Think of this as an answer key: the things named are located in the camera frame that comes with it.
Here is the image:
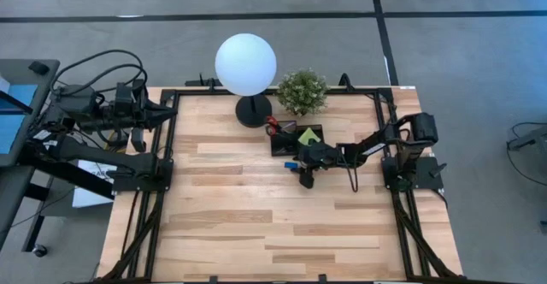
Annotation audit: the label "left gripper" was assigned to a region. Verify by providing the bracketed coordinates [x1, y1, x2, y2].
[113, 81, 179, 131]

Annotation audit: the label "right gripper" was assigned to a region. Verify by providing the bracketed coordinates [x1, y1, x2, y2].
[292, 141, 338, 176]

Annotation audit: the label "black mesh desk organizer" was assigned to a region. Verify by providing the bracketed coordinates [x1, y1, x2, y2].
[269, 119, 325, 157]

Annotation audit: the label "green sticky note pad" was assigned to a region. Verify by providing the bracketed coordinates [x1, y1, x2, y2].
[297, 127, 321, 147]

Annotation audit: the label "red-handled scissors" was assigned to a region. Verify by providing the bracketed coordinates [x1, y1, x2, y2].
[264, 115, 296, 138]

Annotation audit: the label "black table clamp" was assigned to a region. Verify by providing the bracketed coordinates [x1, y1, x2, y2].
[185, 73, 219, 92]
[338, 73, 360, 91]

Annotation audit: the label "small potted green plant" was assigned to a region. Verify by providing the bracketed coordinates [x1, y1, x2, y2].
[276, 68, 330, 117]

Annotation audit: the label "white globe lamp black base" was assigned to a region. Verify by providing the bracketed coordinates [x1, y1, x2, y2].
[214, 33, 278, 128]

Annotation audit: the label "white paper sheet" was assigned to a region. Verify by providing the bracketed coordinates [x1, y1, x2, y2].
[71, 159, 119, 209]

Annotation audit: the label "grey side desk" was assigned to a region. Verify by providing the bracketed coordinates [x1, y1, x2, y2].
[0, 58, 115, 253]

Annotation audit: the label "laptop with blue screen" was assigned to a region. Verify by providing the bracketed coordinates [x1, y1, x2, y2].
[0, 76, 39, 155]

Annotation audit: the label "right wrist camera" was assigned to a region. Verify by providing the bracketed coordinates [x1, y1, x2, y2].
[298, 169, 316, 190]

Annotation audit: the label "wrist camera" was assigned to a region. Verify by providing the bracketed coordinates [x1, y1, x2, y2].
[130, 127, 147, 153]
[298, 169, 316, 190]

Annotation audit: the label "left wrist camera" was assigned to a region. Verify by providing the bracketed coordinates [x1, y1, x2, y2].
[130, 127, 147, 153]

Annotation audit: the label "black aluminium table frame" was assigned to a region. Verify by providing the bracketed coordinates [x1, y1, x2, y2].
[102, 86, 467, 283]

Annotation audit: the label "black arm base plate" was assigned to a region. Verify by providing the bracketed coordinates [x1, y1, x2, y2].
[381, 155, 445, 191]
[111, 159, 174, 193]

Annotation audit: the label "black floor stand with cables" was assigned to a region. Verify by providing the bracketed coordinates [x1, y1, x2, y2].
[506, 122, 547, 152]

